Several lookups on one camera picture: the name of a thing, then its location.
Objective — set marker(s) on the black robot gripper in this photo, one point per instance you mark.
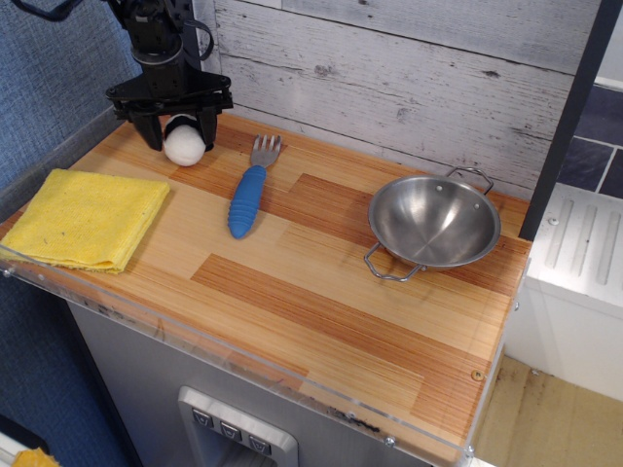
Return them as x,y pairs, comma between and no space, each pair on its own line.
168,84

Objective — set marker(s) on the clear acrylic table guard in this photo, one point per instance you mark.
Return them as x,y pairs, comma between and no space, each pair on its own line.
405,363

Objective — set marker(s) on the black vertical post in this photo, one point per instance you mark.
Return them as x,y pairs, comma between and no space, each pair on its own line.
587,71

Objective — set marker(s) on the yellow object at bottom left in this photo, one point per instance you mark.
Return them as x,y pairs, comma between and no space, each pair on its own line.
34,458

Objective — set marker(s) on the blue handled metal fork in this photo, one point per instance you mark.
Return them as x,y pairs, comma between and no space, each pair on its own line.
245,203

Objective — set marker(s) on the silver dispenser panel with buttons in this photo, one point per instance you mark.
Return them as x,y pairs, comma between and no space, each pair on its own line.
222,435

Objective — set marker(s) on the yellow folded cloth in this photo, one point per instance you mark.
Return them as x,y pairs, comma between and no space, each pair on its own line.
84,220

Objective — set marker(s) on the white ribbed appliance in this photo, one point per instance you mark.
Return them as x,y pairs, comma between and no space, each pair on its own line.
568,318

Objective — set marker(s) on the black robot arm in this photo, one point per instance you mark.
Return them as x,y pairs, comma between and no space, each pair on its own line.
171,15

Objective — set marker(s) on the white plush eggplant black cap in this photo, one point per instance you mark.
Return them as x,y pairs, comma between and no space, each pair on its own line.
183,142

